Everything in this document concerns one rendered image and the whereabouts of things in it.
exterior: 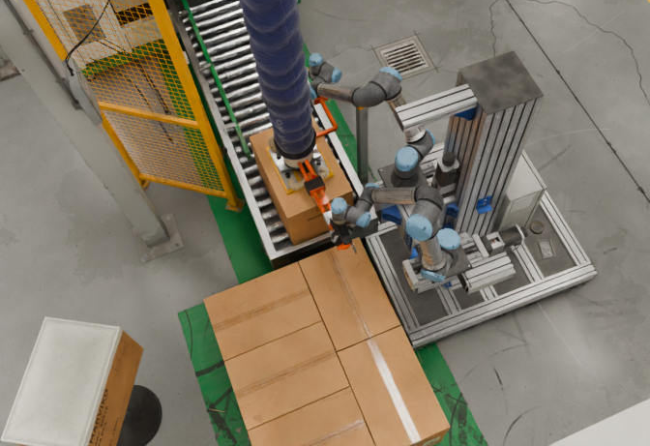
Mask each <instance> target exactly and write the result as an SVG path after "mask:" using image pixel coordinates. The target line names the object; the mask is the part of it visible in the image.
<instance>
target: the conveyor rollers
mask: <svg viewBox="0 0 650 446"><path fill-rule="evenodd" d="M227 1H230V0H209V1H206V2H203V3H200V4H197V5H194V6H191V7H190V10H191V12H192V14H193V13H196V12H199V11H202V10H205V9H208V8H211V7H214V6H217V5H219V4H221V3H224V2H227ZM237 7H240V2H239V0H236V1H233V2H230V3H227V4H224V5H221V6H218V7H216V8H213V9H210V10H207V11H204V12H201V13H198V14H195V15H192V16H193V18H194V21H198V20H200V19H203V18H206V17H209V16H212V15H217V14H220V13H223V12H226V11H229V10H231V9H234V8H237ZM243 14H244V13H243V11H242V8H240V9H237V10H234V11H231V12H228V13H226V14H223V15H218V16H215V17H212V18H209V19H206V20H203V21H200V22H197V23H196V25H197V28H198V30H199V29H202V28H205V27H208V26H211V25H214V24H217V23H219V22H222V21H225V20H228V19H231V18H233V17H236V16H239V15H243ZM241 24H244V17H243V16H242V17H239V18H236V19H233V20H231V21H228V22H226V23H223V24H220V25H217V26H214V27H211V28H208V29H205V30H202V31H199V33H200V35H201V37H202V38H204V37H207V36H210V35H213V34H216V33H219V32H221V31H224V30H227V29H229V28H232V27H235V26H238V25H241ZM247 32H248V31H247V29H246V26H242V27H239V28H236V29H233V30H230V31H227V32H224V33H222V34H219V35H217V36H214V37H211V38H208V39H205V40H203V42H204V43H205V46H207V45H212V44H215V43H218V42H221V41H223V40H226V39H229V38H232V37H235V36H238V35H241V34H244V33H247ZM249 41H250V34H248V35H245V36H242V37H239V38H236V39H233V40H230V41H228V42H225V43H222V44H219V45H214V46H211V47H208V48H207V51H208V53H209V55H211V54H213V53H216V52H219V51H222V50H225V49H228V48H231V47H234V46H235V45H240V44H243V43H246V42H249ZM248 51H251V48H250V44H247V45H243V46H240V47H237V48H234V49H231V50H228V51H226V52H224V53H221V54H218V55H215V56H212V57H210V58H211V60H212V62H213V64H214V63H217V62H220V61H222V60H225V59H228V58H231V57H233V56H236V55H239V54H242V53H245V52H248ZM251 60H254V57H253V55H252V53H250V54H247V55H244V56H241V57H238V58H235V59H232V60H230V61H227V62H224V63H221V64H218V65H216V66H214V67H215V70H216V72H217V73H218V72H221V71H224V70H226V69H229V68H232V67H235V66H238V65H241V64H243V63H246V62H249V61H251ZM253 70H255V62H253V63H250V64H248V65H246V66H243V67H240V68H237V69H234V70H232V71H229V72H226V73H223V74H218V77H219V79H220V81H224V80H227V79H229V78H232V77H234V76H237V75H240V74H244V73H247V72H250V71H253ZM256 79H258V73H257V72H255V73H253V74H248V75H245V76H242V77H240V78H237V79H234V80H231V81H228V82H226V83H224V84H222V88H223V90H224V91H225V90H228V89H231V88H234V87H237V86H239V85H242V84H245V83H248V82H251V81H253V80H256ZM258 89H260V87H259V83H258V82H256V83H254V84H251V85H248V86H245V87H243V88H240V89H237V90H234V91H231V92H229V93H226V94H225V95H226V96H227V98H228V100H231V99H234V98H237V97H240V96H243V95H245V94H248V93H250V92H253V91H256V90H258ZM259 100H262V92H259V93H256V94H253V95H251V96H248V97H245V98H243V99H241V100H238V101H235V102H232V103H230V106H231V108H232V110H233V109H235V108H238V107H241V106H244V105H246V104H251V103H254V102H256V101H259ZM266 108H268V107H267V106H266V104H265V103H264V102H263V103H260V104H256V105H253V106H250V107H248V108H245V109H242V110H239V111H237V112H234V115H235V117H236V120H237V119H240V118H242V117H245V116H248V115H251V114H253V113H256V112H258V111H261V110H263V109H266ZM268 119H270V118H269V114H268V112H265V113H262V114H260V115H257V116H254V117H252V118H250V119H247V120H244V121H241V122H239V123H238V125H239V127H240V129H241V130H242V129H244V128H246V127H249V126H252V125H255V124H257V123H260V122H263V121H265V120H268ZM271 128H272V125H271V122H270V123H268V124H265V125H262V126H259V127H257V128H254V129H251V130H249V131H246V132H243V133H242V134H243V136H244V139H248V138H250V136H252V135H255V134H259V133H261V132H264V131H266V130H269V129H271ZM251 157H252V159H251V160H249V161H248V159H247V156H243V157H241V158H239V162H240V164H246V163H249V162H252V161H254V160H255V157H254V153H251ZM243 170H244V173H245V175H246V176H247V175H249V174H252V173H255V172H256V171H259V170H258V167H257V164H254V165H251V166H248V167H246V168H243ZM248 182H249V185H250V187H251V186H254V185H257V184H259V183H262V182H264V181H263V179H262V177H261V175H258V176H255V177H253V178H251V179H248ZM266 193H268V190H267V188H266V186H264V187H261V188H259V189H256V190H253V191H252V194H253V196H254V198H256V197H259V196H261V195H264V194H266ZM256 203H257V207H258V208H259V209H262V208H265V207H267V206H270V205H272V204H274V202H273V200H272V198H271V197H268V198H265V199H263V200H260V201H257V202H256ZM261 215H262V219H263V221H264V222H265V221H267V220H270V219H272V218H274V217H276V216H279V213H278V211H277V208H275V209H273V210H270V211H268V212H265V213H262V214H261ZM266 227H267V230H268V232H269V233H270V232H273V231H275V230H278V229H281V228H283V227H284V225H283V222H282V220H280V221H277V222H275V223H270V224H268V225H266ZM271 239H272V243H273V244H274V245H276V244H278V243H281V242H284V241H286V240H289V239H290V238H289V235H288V233H287V231H286V232H284V233H282V234H279V235H277V236H274V237H272V238H271Z"/></svg>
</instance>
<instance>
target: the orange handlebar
mask: <svg viewBox="0 0 650 446"><path fill-rule="evenodd" d="M319 101H320V103H321V105H322V107H323V109H324V111H325V112H326V114H327V116H328V118H329V120H330V121H331V123H332V125H333V127H332V128H329V129H327V130H324V131H322V132H319V133H317V134H316V135H317V136H316V137H315V138H319V137H321V136H323V135H325V134H329V133H331V132H334V131H336V130H337V128H338V125H337V123H336V121H335V120H334V118H333V116H332V114H331V112H330V111H329V109H328V107H327V105H326V104H325V103H324V101H323V99H321V100H319ZM305 164H306V166H307V168H308V170H309V172H310V173H312V174H315V173H314V171H313V169H312V167H311V165H310V163H309V161H308V159H306V160H305ZM298 166H299V167H300V169H301V171H302V173H303V175H304V177H305V179H309V176H308V174H307V173H306V171H305V169H304V167H303V165H302V163H298ZM320 193H321V195H322V196H321V197H318V195H317V193H313V196H314V198H315V200H316V203H317V205H318V207H319V209H320V210H321V212H322V214H324V213H326V211H325V209H324V207H326V206H327V207H328V209H329V211H331V204H330V201H329V199H328V197H327V195H326V194H325V193H324V191H323V190H320Z"/></svg>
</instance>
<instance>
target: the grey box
mask: <svg viewBox="0 0 650 446"><path fill-rule="evenodd" d="M63 62H64V63H65V68H66V73H67V77H68V79H69V80H70V87H71V90H72V92H73V93H74V95H75V97H76V98H77V100H78V101H79V103H80V104H81V106H82V107H83V109H84V111H85V112H86V114H87V115H88V117H89V118H90V120H91V121H92V123H93V124H94V126H97V125H100V124H102V123H103V118H102V114H101V111H100V107H99V104H98V101H97V97H96V94H95V93H94V91H93V90H92V88H91V86H90V85H89V83H88V81H87V80H86V78H85V76H84V75H83V73H82V71H81V70H80V68H79V66H78V65H77V63H76V62H75V60H74V59H73V57H71V58H70V59H69V62H68V64H69V66H70V68H72V69H73V70H74V71H73V73H74V76H71V74H70V71H69V69H68V68H67V64H66V62H65V60H63Z"/></svg>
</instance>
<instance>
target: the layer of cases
mask: <svg viewBox="0 0 650 446"><path fill-rule="evenodd" d="M352 243H353V245H354V247H355V249H356V251H357V253H356V254H355V253H354V251H353V249H352V247H351V245H350V246H349V248H348V249H346V250H339V251H338V249H337V246H335V247H333V248H331V249H329V250H326V251H324V252H321V253H317V254H315V255H312V256H310V257H307V258H305V259H302V260H300V261H299V263H298V262H295V263H292V264H290V265H287V266H285V267H282V268H280V269H278V270H276V271H273V272H271V273H268V274H266V275H263V276H261V277H258V278H256V279H253V280H251V281H248V282H244V283H242V284H239V285H237V286H234V287H232V288H229V289H227V290H225V291H223V292H220V293H218V294H215V295H213V296H210V297H208V298H205V299H203V301H204V304H205V307H206V310H207V313H208V315H209V318H210V321H211V324H212V327H213V330H214V333H215V336H216V339H217V342H218V345H219V348H220V351H221V354H222V358H223V360H224V364H225V367H226V370H227V373H228V376H229V379H230V382H231V385H232V388H233V391H234V394H235V397H236V400H237V402H238V405H239V408H240V411H241V414H242V417H243V420H244V423H245V426H246V429H247V431H248V435H249V438H250V441H251V446H427V445H429V444H431V443H433V442H435V441H438V440H440V439H442V438H443V437H444V435H445V434H446V432H447V431H448V430H449V428H450V425H449V423H448V421H447V419H446V417H445V414H444V412H443V410H442V408H441V406H440V404H439V402H438V400H437V398H436V396H435V395H434V393H433V391H432V389H431V386H430V384H429V382H428V379H427V377H426V375H425V373H424V371H423V369H422V367H421V365H420V363H419V361H418V358H417V356H416V354H415V352H414V350H413V348H412V346H411V344H410V342H409V340H408V338H407V337H406V335H405V333H404V330H403V328H402V326H400V322H399V319H398V317H397V315H396V313H395V311H394V309H393V307H392V305H391V302H390V300H389V298H388V296H387V294H386V292H385V290H384V288H383V286H382V284H381V282H380V280H379V279H378V277H377V275H376V272H375V270H374V268H373V266H372V264H371V262H370V260H369V257H368V255H367V253H366V251H365V249H364V247H363V244H362V242H361V240H360V238H359V237H358V238H355V239H353V240H352Z"/></svg>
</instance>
